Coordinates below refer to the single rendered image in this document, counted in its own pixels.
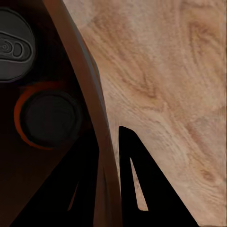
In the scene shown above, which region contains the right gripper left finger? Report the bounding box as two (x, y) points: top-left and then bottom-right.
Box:
(9, 127), (99, 227)

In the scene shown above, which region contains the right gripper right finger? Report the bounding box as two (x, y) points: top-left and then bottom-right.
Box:
(118, 126), (199, 227)

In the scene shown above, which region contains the can of soda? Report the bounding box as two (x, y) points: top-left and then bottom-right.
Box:
(0, 7), (67, 87)
(13, 82), (87, 150)

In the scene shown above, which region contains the trash can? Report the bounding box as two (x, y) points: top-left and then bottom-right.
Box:
(0, 0), (122, 227)

